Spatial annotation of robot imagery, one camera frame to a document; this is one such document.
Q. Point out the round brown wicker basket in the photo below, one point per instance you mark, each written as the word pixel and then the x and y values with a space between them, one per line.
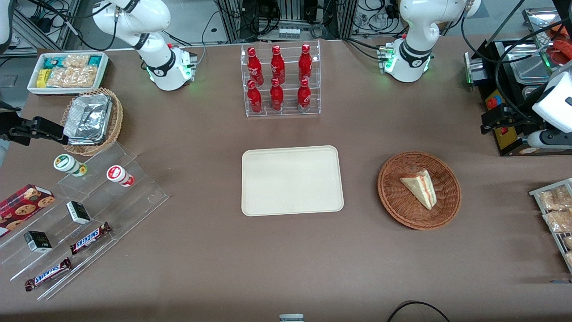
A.
pixel 397 201

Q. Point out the clear bag of pastry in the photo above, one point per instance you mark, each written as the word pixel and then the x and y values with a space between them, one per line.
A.
pixel 568 242
pixel 558 220
pixel 569 259
pixel 554 197

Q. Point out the small black carton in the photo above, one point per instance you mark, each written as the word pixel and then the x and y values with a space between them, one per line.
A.
pixel 78 212
pixel 38 241

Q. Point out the red cookie box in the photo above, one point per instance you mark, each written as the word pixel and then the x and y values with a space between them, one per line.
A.
pixel 22 205

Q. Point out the yellow snack packet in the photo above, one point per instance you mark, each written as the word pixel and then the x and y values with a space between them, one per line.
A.
pixel 42 78

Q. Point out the red emergency stop knob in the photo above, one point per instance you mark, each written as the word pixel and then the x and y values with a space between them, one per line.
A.
pixel 492 102

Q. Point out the stack of foil trays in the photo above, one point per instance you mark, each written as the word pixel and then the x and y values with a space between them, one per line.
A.
pixel 88 118

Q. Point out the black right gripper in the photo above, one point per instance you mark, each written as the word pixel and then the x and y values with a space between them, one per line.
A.
pixel 10 123

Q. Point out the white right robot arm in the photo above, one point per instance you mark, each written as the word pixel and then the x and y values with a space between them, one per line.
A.
pixel 158 62

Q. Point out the white power strip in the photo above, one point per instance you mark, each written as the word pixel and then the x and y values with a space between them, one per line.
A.
pixel 288 32

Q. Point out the beige plastic serving tray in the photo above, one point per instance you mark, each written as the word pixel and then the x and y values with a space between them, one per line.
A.
pixel 292 181

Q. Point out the light wicker basket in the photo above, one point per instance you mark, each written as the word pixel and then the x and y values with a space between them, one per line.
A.
pixel 117 120

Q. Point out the red lid white cup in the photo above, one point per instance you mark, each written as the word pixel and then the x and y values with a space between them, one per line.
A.
pixel 118 174

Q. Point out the clear acrylic bottle rack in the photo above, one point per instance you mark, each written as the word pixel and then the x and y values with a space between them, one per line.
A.
pixel 288 91

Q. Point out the black food warmer cabinet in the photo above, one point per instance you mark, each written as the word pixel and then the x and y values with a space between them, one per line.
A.
pixel 496 67

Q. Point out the red sausage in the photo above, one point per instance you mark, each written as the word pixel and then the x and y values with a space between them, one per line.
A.
pixel 561 52
pixel 562 31

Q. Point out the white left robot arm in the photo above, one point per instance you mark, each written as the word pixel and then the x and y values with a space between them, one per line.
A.
pixel 413 40

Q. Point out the snickers chocolate bar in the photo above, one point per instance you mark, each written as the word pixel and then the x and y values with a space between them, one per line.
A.
pixel 48 273
pixel 89 238

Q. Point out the triangular sandwich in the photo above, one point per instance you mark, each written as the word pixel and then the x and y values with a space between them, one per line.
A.
pixel 420 188

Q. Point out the clear acrylic step shelf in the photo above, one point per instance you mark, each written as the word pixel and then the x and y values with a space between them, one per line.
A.
pixel 116 210

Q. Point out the red cola bottle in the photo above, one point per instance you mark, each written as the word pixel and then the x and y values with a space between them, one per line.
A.
pixel 254 98
pixel 254 67
pixel 277 65
pixel 305 62
pixel 276 96
pixel 304 96

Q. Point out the teal snack packet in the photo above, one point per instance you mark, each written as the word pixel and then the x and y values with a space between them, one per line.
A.
pixel 94 60
pixel 51 62

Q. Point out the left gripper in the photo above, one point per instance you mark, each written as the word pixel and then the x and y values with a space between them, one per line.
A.
pixel 517 117

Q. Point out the steel warmer pan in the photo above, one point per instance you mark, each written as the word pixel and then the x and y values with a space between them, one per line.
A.
pixel 527 69
pixel 529 91

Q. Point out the white rectangular snack bin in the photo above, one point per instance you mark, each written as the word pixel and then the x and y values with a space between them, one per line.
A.
pixel 103 71

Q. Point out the tray of packaged snacks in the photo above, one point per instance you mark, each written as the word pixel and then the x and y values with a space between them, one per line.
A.
pixel 536 192

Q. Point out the small grey white device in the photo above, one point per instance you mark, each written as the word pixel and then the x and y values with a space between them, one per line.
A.
pixel 291 318

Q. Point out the green lid white cup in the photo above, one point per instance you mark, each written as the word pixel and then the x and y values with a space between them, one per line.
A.
pixel 67 163

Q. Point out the clear bag of crackers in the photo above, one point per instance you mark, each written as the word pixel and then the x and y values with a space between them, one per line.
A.
pixel 76 61
pixel 73 77

